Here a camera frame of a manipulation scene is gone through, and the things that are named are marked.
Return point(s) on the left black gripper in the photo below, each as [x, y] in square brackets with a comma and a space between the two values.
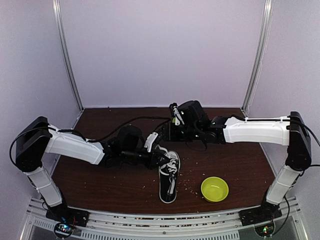
[152, 163]

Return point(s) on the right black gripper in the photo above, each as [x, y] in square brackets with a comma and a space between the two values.
[168, 133]

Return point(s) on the black white canvas sneaker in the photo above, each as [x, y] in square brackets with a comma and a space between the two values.
[162, 195]

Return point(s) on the white shoelace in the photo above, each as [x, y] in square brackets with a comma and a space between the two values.
[169, 172]

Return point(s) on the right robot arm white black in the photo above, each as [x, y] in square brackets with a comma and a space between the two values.
[289, 131]

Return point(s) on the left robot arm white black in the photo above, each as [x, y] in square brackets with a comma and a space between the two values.
[39, 137]

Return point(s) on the yellow-green bowl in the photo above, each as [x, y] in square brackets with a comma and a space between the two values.
[214, 189]

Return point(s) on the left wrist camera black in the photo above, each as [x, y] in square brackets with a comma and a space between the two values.
[129, 137]

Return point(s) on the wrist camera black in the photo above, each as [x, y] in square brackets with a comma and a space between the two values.
[129, 137]
[187, 113]

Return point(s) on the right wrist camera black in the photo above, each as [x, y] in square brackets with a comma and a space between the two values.
[187, 113]

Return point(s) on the front aluminium rail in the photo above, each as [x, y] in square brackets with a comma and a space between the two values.
[218, 225]

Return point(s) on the left aluminium frame post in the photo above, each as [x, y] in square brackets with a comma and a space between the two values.
[66, 57]

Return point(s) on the aluminium frame post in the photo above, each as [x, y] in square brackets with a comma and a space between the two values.
[66, 57]
[257, 64]

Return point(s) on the right aluminium frame post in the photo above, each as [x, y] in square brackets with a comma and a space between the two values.
[257, 64]

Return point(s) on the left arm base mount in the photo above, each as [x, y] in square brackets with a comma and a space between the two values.
[72, 216]

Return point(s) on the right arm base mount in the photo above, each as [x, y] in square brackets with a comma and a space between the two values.
[257, 215]

